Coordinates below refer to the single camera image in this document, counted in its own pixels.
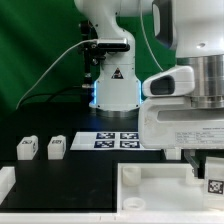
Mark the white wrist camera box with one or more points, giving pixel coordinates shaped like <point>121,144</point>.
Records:
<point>177,81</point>

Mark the white square tabletop tray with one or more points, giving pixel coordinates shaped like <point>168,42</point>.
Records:
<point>149,187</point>

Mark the grey background camera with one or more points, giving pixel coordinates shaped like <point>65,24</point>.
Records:
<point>113,45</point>

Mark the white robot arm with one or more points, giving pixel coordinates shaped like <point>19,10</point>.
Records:
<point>193,28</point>

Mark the white marker base sheet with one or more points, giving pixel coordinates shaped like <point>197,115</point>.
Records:
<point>106,141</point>

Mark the white left obstacle block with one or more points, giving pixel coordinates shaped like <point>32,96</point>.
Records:
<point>7,181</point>

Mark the black camera stand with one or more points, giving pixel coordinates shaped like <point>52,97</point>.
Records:
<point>87,33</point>

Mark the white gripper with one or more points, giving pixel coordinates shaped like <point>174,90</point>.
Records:
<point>171,122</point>

